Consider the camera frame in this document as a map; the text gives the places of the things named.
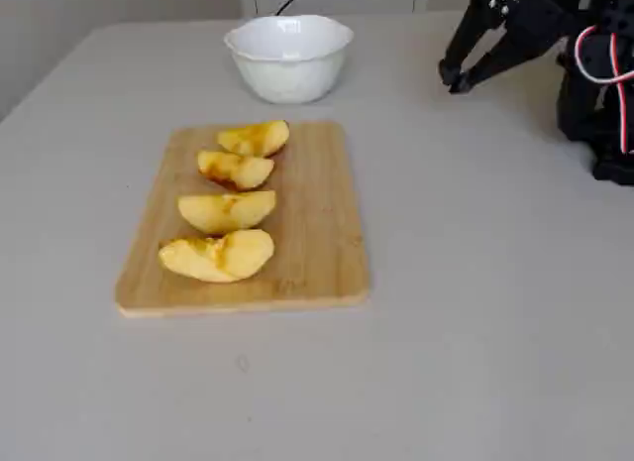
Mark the white scalloped ceramic bowl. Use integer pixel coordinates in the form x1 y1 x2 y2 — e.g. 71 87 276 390
223 14 356 106

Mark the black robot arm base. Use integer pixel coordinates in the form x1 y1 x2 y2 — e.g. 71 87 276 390
591 151 634 187

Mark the small browned apple slice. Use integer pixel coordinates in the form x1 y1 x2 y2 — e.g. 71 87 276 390
196 149 276 192

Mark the black gripper with screws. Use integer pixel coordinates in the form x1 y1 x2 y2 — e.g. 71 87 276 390
438 0 591 94

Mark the apple slice with brown core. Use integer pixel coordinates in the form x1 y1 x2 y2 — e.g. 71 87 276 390
216 119 291 159

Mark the bamboo cutting board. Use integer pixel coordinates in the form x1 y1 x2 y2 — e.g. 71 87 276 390
113 119 370 319

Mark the large yellow apple slice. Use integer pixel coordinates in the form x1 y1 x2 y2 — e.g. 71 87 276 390
158 228 276 285

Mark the red and white servo cable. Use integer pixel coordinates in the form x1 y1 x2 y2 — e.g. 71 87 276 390
576 25 634 156

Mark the pale smooth apple slice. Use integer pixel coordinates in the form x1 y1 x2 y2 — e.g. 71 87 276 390
176 189 277 236

